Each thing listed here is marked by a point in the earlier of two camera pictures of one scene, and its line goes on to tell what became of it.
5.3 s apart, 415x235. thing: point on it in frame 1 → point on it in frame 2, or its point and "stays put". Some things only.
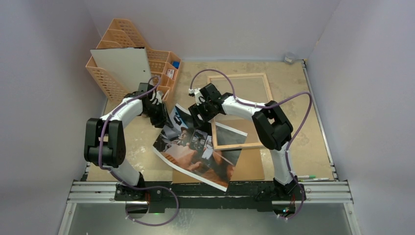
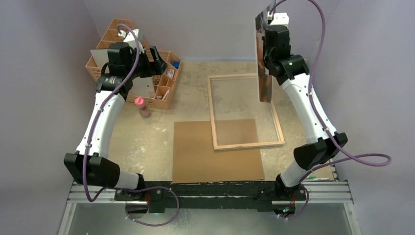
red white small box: [170, 73] stays put
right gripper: [201, 112] → [268, 54]
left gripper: [163, 120] → [157, 67]
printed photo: [191, 150] → [265, 80]
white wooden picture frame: [238, 147] stays put
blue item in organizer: [175, 64] stays put
